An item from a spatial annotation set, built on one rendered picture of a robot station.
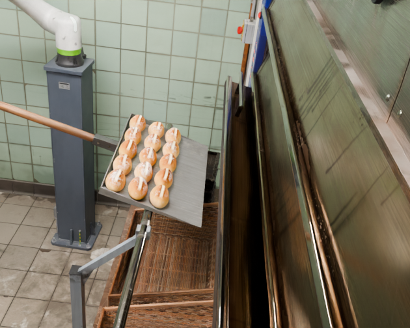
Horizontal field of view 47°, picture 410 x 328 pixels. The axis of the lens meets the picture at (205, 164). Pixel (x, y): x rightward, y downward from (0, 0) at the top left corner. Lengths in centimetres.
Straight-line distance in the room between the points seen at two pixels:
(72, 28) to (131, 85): 67
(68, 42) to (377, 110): 205
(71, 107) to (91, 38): 53
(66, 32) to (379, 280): 217
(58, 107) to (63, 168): 39
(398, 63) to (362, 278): 26
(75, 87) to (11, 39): 71
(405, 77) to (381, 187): 14
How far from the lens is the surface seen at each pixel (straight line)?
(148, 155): 174
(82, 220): 306
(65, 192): 296
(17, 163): 357
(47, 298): 291
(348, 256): 63
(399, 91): 62
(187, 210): 164
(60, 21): 253
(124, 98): 308
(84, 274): 168
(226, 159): 137
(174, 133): 193
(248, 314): 99
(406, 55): 62
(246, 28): 249
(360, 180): 67
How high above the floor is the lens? 215
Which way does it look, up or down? 32 degrees down
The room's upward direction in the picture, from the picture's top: 7 degrees clockwise
